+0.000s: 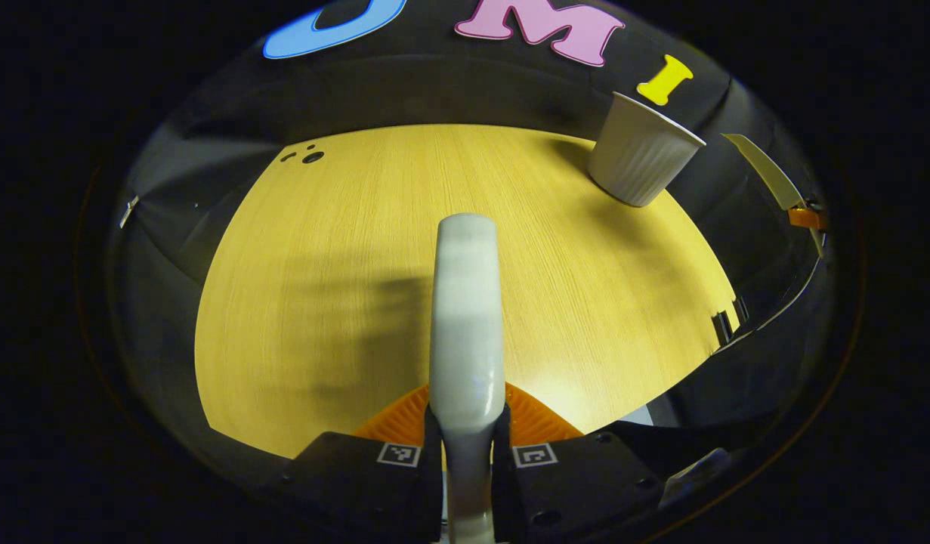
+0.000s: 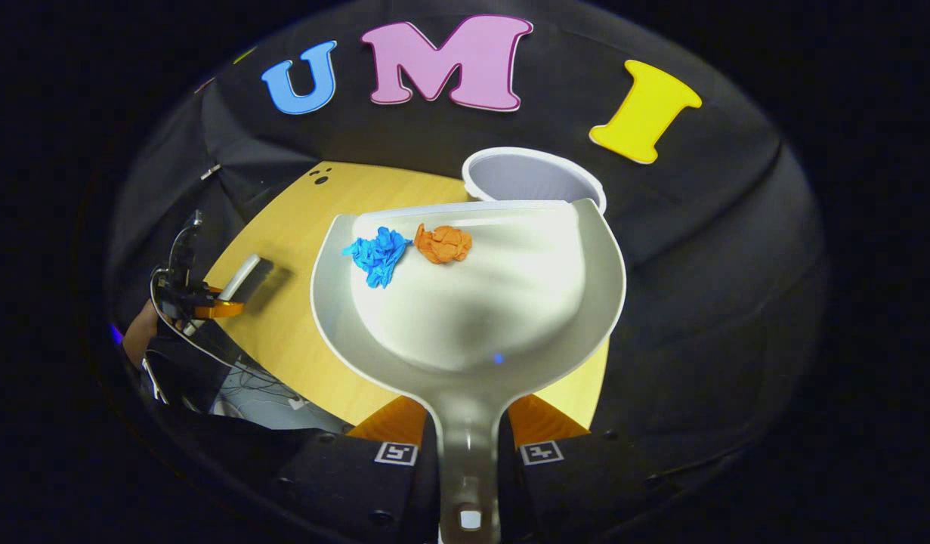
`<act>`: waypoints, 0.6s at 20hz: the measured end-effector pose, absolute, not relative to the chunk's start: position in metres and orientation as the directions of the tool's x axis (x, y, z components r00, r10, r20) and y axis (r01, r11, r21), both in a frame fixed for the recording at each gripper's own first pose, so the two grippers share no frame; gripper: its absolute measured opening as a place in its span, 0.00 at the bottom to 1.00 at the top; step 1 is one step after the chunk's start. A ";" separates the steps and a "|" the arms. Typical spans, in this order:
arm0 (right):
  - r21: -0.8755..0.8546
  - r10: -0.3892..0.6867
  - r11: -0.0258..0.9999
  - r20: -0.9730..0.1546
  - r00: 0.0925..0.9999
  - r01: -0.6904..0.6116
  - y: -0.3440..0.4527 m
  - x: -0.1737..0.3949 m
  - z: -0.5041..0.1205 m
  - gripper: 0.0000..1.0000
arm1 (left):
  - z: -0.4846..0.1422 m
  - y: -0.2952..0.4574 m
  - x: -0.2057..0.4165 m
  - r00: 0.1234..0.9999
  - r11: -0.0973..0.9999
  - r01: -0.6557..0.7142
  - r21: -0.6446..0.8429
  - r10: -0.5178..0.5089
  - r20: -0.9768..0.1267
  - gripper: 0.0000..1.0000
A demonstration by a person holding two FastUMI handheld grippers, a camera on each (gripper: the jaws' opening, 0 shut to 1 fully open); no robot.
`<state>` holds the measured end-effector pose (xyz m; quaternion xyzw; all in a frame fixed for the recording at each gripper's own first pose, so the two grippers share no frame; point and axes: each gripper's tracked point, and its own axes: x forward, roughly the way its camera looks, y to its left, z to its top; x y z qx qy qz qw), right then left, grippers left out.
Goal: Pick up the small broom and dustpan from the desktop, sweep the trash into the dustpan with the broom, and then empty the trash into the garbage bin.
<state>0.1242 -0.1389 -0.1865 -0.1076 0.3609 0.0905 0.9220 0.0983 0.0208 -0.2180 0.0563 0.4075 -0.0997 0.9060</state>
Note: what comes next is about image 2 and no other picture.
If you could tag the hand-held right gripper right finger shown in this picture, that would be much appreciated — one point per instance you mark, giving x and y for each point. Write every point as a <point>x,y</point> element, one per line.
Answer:
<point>585,483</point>

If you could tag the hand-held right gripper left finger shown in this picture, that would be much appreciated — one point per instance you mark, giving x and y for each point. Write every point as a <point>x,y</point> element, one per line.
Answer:
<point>351,483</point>

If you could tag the blue paper trash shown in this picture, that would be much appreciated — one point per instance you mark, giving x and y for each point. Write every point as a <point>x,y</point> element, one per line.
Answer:
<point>378,257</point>

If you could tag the white dustpan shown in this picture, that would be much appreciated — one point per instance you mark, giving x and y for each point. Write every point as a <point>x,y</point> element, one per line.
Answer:
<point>472,302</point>

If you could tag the orange paper trash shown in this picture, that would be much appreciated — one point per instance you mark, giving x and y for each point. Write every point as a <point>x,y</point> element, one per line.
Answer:
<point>443,243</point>

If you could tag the white ribbed garbage bin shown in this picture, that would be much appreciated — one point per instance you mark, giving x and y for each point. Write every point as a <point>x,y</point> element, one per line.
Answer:
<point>525,177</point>

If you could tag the wooden desktop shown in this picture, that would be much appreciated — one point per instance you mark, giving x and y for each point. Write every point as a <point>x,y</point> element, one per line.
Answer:
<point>298,317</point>

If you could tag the white cloth clip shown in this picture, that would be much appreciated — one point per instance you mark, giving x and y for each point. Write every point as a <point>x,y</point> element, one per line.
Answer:
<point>211,171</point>

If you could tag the black backdrop cloth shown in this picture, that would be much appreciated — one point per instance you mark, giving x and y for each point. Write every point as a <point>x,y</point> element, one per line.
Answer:
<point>699,264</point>

